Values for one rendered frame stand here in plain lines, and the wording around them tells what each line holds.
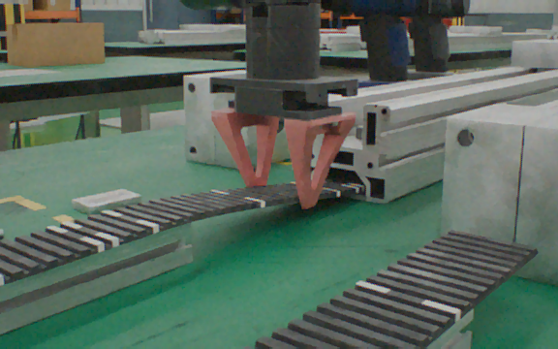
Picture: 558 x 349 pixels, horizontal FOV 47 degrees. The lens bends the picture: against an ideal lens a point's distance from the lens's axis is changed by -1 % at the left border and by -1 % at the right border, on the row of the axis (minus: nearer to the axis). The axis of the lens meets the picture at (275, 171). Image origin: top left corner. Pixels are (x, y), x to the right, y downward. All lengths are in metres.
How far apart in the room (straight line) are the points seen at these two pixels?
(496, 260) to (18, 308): 0.25
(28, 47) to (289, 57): 2.02
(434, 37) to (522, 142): 0.76
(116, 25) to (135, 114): 9.75
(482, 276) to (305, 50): 0.23
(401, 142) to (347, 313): 0.31
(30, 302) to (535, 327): 0.26
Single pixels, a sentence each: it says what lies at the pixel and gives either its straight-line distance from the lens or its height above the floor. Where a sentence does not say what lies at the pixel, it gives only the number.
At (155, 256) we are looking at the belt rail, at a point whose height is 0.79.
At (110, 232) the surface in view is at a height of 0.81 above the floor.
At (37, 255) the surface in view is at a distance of 0.36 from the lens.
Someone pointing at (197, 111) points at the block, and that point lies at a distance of 0.71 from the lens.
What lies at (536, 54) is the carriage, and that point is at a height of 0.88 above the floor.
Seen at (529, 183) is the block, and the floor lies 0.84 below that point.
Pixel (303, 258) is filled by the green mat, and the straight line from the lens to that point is 0.43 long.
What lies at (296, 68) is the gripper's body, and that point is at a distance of 0.48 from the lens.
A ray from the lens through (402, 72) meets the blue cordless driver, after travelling 0.96.
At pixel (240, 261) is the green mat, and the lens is 0.43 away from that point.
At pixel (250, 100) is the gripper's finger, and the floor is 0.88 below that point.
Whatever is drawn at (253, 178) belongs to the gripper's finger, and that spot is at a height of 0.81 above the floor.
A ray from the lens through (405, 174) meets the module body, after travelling 0.58.
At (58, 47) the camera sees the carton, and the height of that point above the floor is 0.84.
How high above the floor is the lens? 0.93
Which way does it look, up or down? 13 degrees down
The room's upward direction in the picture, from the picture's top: straight up
